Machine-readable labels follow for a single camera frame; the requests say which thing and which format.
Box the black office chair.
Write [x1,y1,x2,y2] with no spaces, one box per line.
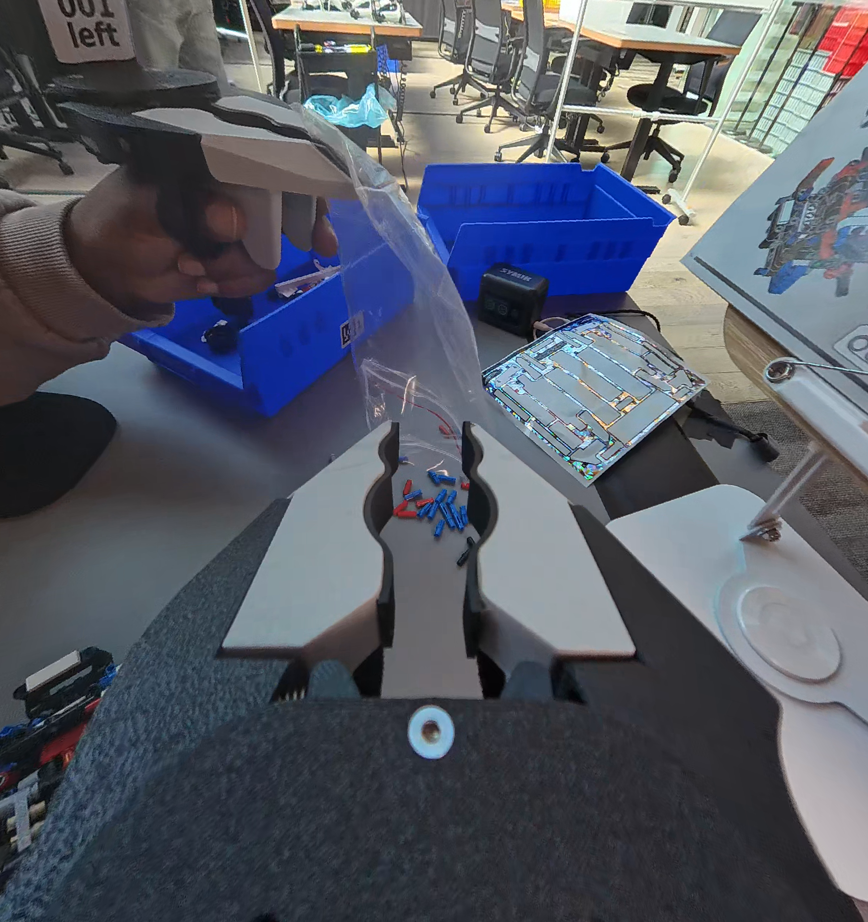
[495,0,611,165]
[0,14,74,190]
[430,0,510,102]

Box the blue plastic storage bin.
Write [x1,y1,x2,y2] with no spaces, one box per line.
[417,162,676,300]

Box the shiny printed booklet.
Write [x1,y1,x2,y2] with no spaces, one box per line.
[482,313,707,487]

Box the person's left forearm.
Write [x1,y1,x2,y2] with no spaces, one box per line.
[0,189,175,415]

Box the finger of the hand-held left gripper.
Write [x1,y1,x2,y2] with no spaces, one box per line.
[133,107,360,201]
[214,96,352,174]

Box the black device with green lights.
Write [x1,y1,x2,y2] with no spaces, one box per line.
[477,263,550,336]

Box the red plastic crate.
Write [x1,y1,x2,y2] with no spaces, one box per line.
[819,7,868,76]

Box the pile of blue red pins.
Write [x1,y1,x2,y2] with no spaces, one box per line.
[392,425,472,541]

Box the long wooden work table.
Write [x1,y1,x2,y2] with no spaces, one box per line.
[560,18,741,181]

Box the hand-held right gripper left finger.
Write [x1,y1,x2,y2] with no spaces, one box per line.
[221,420,402,696]

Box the brick-built toy race car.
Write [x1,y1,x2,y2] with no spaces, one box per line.
[0,646,121,887]

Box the white rounded tray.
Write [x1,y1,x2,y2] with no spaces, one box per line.
[607,484,868,905]

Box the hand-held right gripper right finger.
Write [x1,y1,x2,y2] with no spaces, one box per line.
[461,421,636,696]

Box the clear zip bag red seal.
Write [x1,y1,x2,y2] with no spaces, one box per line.
[300,101,489,480]

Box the open instruction booklet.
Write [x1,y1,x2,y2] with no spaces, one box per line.
[682,36,868,433]

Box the blue storage bin white label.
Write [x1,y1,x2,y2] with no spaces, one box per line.
[120,198,416,417]

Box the teal plastic sheet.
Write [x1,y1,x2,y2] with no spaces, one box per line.
[304,83,399,131]

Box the grey desk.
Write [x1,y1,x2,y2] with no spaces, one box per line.
[0,288,868,922]

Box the person's left hand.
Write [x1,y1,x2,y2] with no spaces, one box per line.
[66,166,342,318]

